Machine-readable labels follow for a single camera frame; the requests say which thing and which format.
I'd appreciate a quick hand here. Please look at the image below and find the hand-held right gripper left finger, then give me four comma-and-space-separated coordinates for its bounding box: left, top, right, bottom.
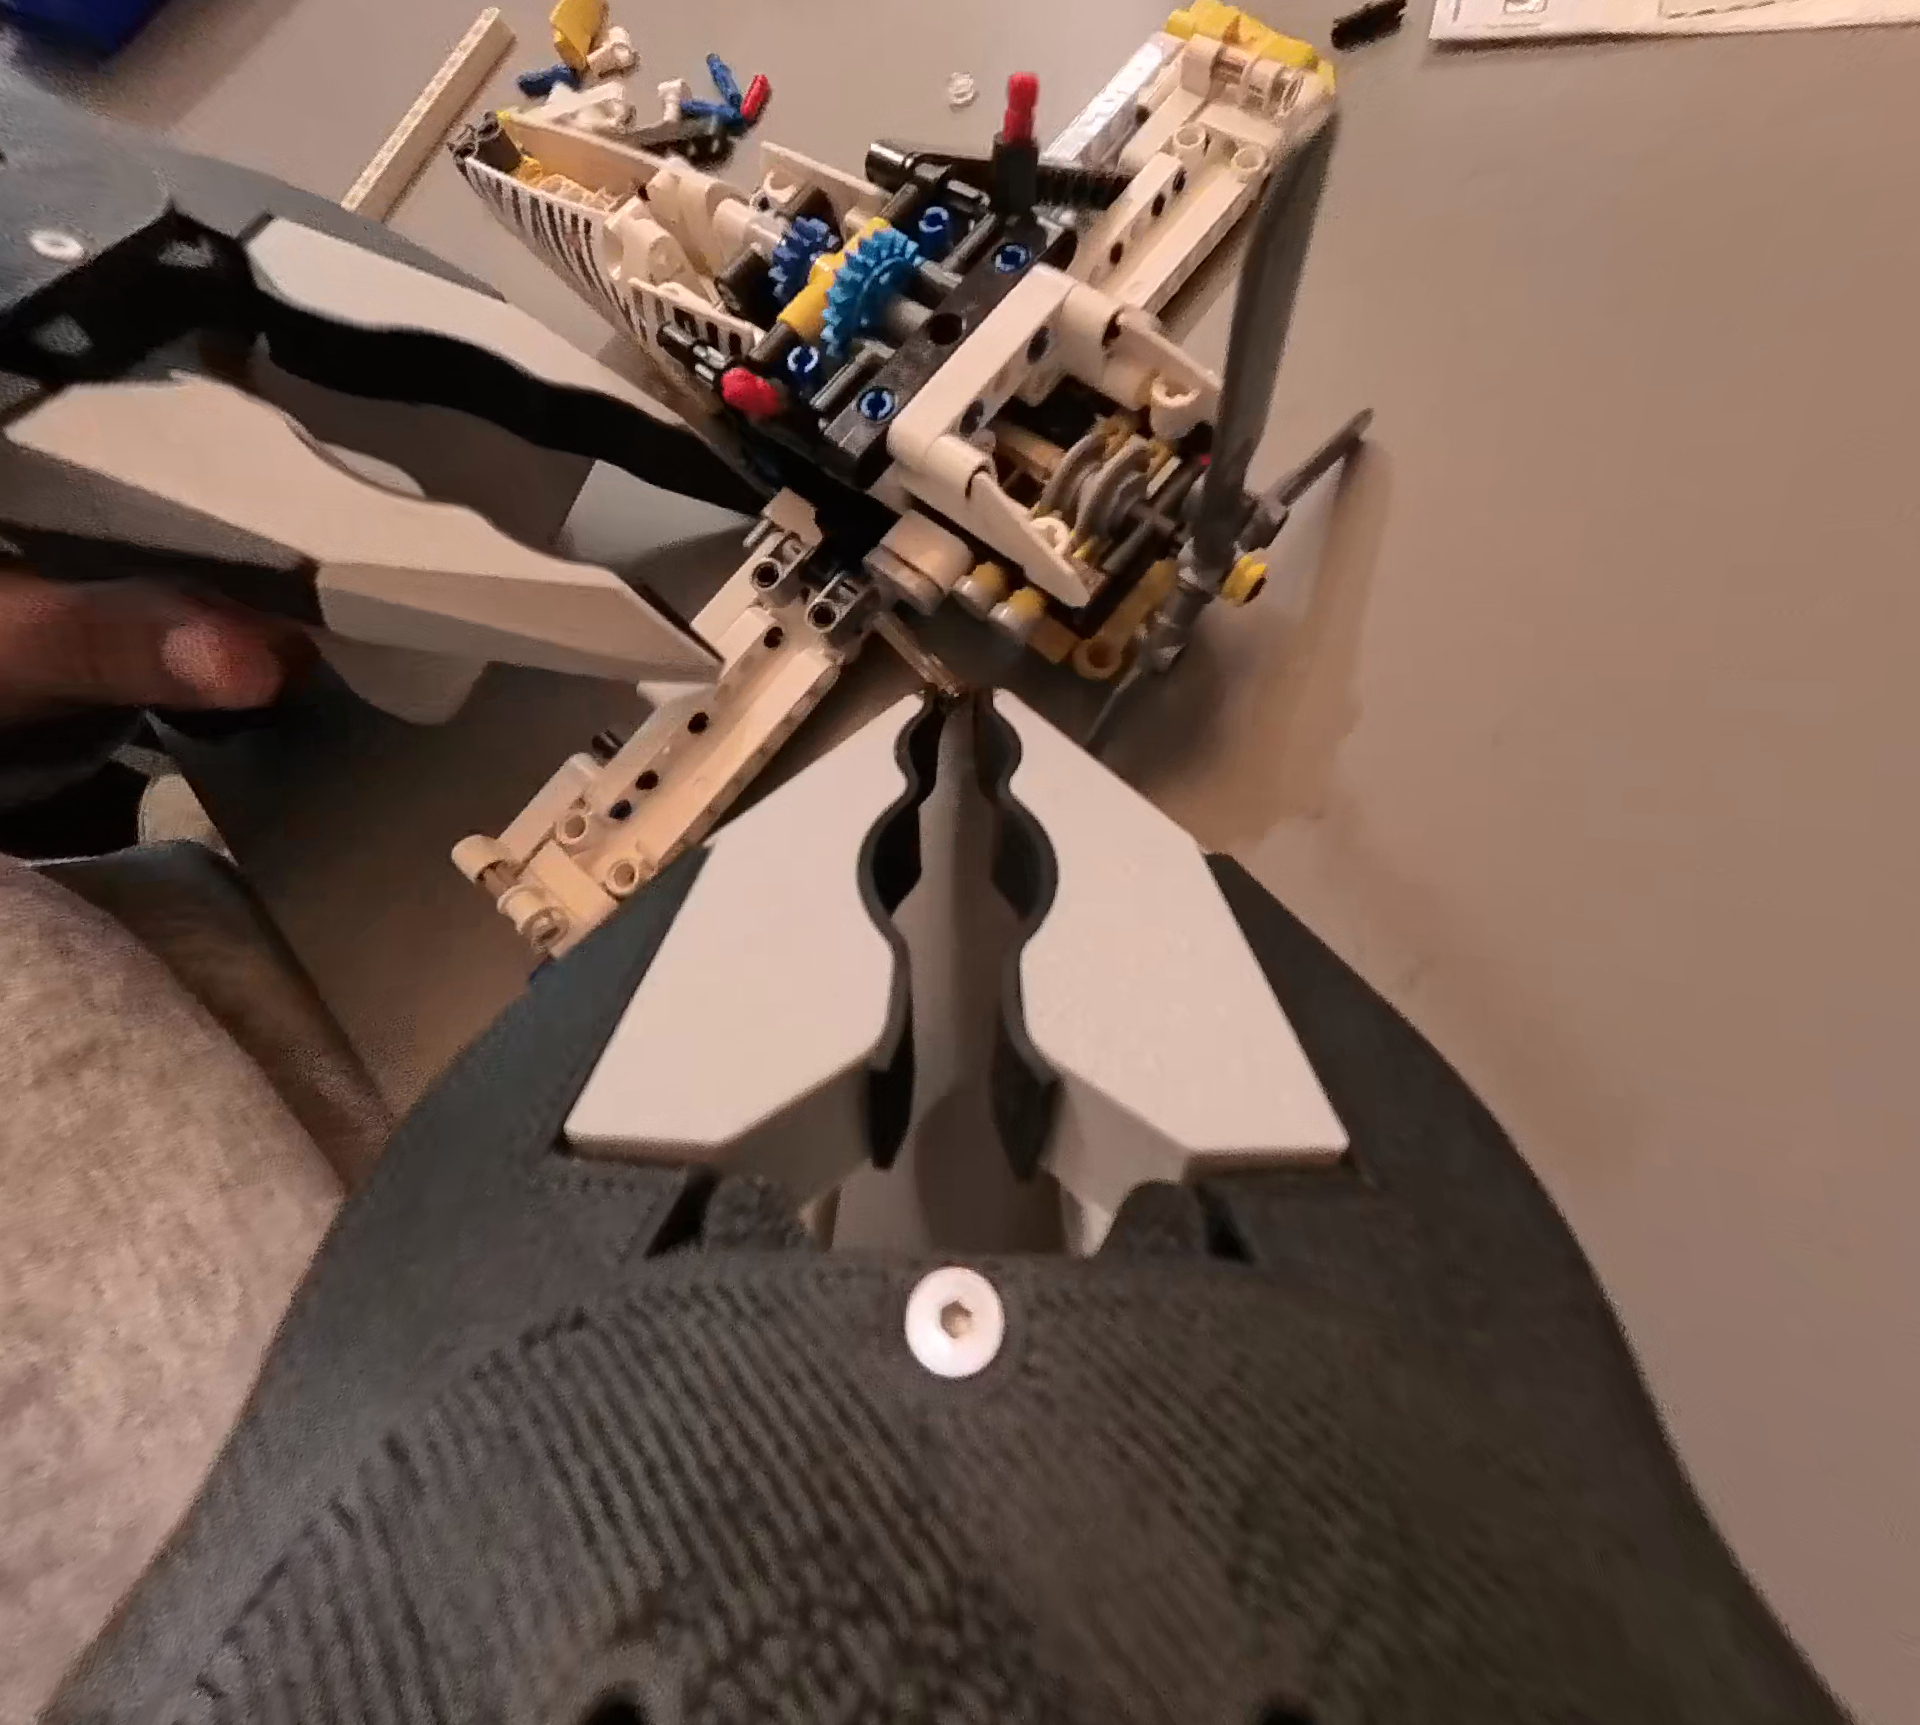
560, 687, 944, 1205

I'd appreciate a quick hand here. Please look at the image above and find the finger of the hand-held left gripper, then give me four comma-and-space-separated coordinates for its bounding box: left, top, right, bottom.
0, 371, 728, 722
237, 213, 788, 561

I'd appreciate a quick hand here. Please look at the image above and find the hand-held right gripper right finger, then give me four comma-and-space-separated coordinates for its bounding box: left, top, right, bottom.
971, 687, 1352, 1239

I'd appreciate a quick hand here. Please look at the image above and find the tan lego axle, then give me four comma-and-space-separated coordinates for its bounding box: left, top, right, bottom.
886, 606, 983, 715

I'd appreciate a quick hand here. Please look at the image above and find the zebra striped lego plane model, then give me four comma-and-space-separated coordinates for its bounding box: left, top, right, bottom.
449, 0, 1379, 968

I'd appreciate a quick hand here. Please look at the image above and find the long tan lego beam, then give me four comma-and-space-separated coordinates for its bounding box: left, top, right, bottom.
341, 3, 517, 225

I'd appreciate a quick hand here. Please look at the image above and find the person's left hand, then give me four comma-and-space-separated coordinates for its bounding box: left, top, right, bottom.
0, 575, 312, 722

